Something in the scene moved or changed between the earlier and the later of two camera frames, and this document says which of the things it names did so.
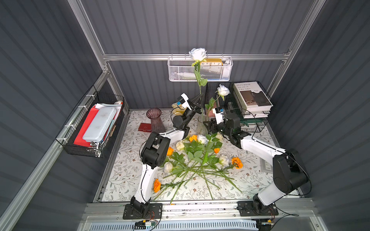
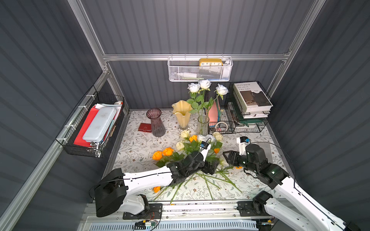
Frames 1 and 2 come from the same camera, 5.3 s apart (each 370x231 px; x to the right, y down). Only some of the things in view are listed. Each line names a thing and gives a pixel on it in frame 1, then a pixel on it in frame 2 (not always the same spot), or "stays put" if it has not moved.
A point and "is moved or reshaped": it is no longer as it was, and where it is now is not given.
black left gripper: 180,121 -> 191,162
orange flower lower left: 157,185 stays put
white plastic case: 99,125 stays put
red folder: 79,140 stays put
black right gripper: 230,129 -> 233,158
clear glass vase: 202,129 stays put
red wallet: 145,127 stays put
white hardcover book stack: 252,101 stays put
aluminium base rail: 294,215 stays put
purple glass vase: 157,125 stays put
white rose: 199,55 is moved or reshaped
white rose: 203,139 -> 193,89
